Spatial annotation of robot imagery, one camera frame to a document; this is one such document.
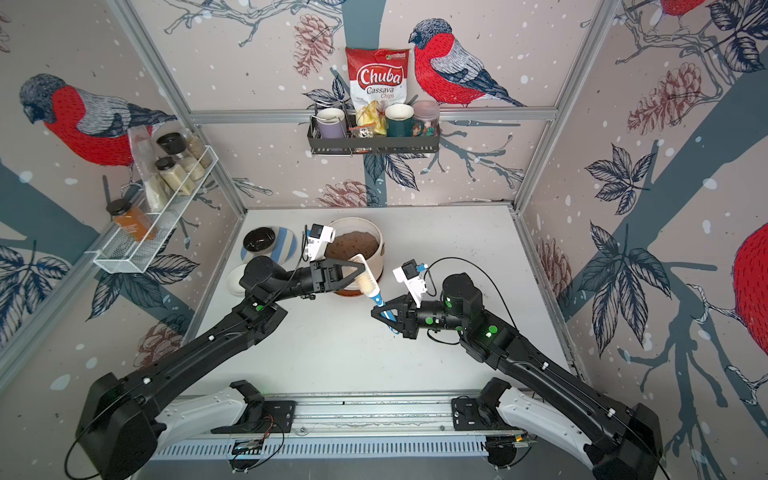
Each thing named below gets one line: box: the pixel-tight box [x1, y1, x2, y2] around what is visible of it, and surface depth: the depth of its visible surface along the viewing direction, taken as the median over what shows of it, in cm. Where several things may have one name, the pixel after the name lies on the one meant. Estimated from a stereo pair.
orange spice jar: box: [106, 198, 159, 242], surface depth 68 cm
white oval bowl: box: [227, 263, 247, 298], surface depth 97 cm
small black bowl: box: [243, 226, 277, 254], surface depth 108 cm
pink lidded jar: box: [412, 99, 441, 137], surface depth 87 cm
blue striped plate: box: [241, 226, 297, 265], surface depth 110 cm
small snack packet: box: [348, 123, 376, 138], surface depth 87 cm
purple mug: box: [316, 107, 347, 139], surface depth 84 cm
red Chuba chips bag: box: [345, 47, 410, 110], surface depth 81 cm
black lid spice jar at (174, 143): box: [156, 132, 205, 181], surface depth 82 cm
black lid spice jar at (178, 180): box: [154, 156, 196, 196], surface depth 79 cm
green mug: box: [385, 103, 425, 137], surface depth 85 cm
